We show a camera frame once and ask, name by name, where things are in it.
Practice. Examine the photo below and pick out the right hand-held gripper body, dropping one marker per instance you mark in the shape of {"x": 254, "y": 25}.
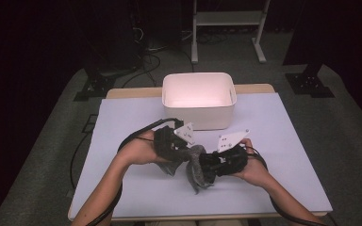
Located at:
{"x": 232, "y": 161}

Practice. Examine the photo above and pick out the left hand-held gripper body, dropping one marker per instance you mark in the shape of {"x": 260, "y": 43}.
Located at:
{"x": 168, "y": 146}

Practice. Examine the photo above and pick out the grey fuzzy cloth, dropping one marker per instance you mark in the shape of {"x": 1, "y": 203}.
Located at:
{"x": 196, "y": 169}

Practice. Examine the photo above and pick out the person's right hand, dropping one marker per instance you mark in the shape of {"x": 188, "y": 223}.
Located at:
{"x": 257, "y": 171}

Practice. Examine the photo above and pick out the person's left hand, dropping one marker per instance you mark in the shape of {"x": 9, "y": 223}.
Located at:
{"x": 138, "y": 150}

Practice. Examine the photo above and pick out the white plastic bin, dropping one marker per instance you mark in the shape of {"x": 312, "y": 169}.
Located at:
{"x": 198, "y": 109}

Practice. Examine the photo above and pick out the white table mat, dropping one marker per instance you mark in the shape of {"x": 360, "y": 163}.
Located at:
{"x": 122, "y": 125}

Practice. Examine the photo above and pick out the black stand base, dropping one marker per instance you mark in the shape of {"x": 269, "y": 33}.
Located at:
{"x": 95, "y": 88}
{"x": 309, "y": 84}

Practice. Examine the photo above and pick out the white metal stand frame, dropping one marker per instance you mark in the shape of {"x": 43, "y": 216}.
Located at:
{"x": 229, "y": 18}

